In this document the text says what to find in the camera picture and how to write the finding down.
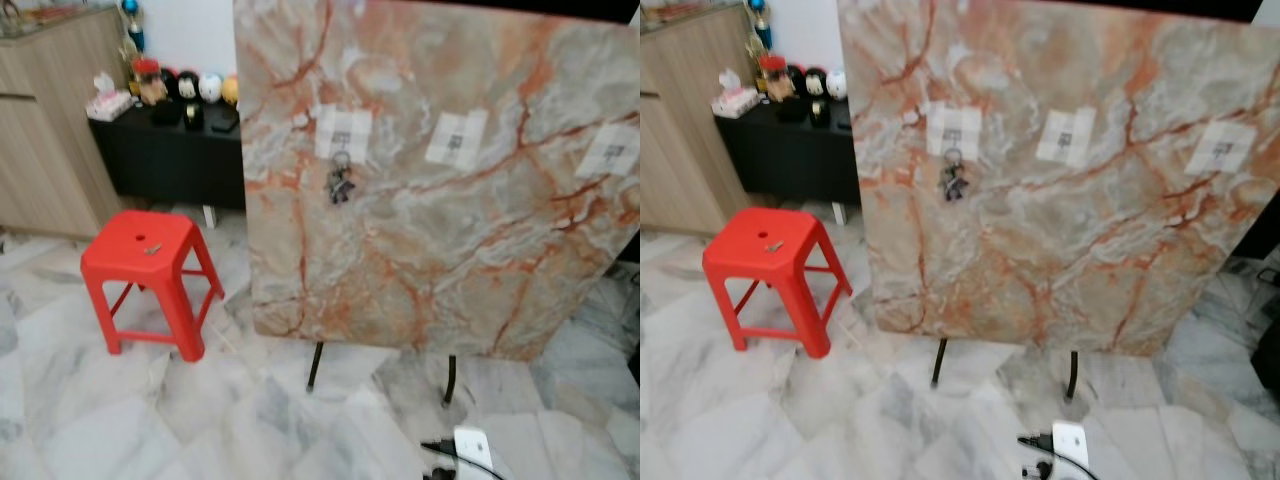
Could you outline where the bunch of keys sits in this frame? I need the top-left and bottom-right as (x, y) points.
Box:
(327, 150), (357, 206)
(938, 148), (969, 203)

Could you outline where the light wooden cabinet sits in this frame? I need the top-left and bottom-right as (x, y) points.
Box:
(0, 8), (131, 239)
(640, 5), (756, 239)

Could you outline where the red plastic stool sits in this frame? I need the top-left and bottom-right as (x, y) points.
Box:
(80, 210), (226, 363)
(702, 207), (854, 359)

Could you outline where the black low console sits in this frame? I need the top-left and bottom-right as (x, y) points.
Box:
(88, 100), (246, 211)
(712, 95), (861, 208)

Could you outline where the pink tissue pack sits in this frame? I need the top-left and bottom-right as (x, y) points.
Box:
(86, 72), (133, 121)
(710, 68), (761, 119)

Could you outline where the orange marble pattern board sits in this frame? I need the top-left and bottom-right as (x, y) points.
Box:
(838, 0), (1280, 358)
(233, 0), (641, 361)

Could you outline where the glass jar with red lid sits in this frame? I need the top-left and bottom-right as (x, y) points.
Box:
(132, 58), (168, 106)
(757, 55), (796, 103)

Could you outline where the gold trophy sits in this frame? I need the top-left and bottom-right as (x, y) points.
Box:
(118, 30), (141, 86)
(745, 28), (769, 81)

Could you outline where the black television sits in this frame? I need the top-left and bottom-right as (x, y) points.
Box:
(1035, 0), (1263, 23)
(440, 0), (641, 26)

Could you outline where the blue ornament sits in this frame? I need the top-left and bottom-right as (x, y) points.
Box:
(120, 0), (146, 51)
(745, 0), (773, 49)

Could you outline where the white taped wall hook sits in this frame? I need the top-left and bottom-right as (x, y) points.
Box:
(1185, 122), (1258, 176)
(927, 102), (983, 161)
(1035, 107), (1098, 166)
(575, 122), (641, 179)
(425, 108), (489, 169)
(315, 105), (373, 163)

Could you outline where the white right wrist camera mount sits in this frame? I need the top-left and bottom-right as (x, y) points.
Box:
(453, 427), (493, 471)
(1050, 422), (1091, 466)

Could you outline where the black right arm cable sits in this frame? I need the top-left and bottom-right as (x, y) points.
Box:
(1018, 432), (1101, 480)
(420, 438), (498, 480)

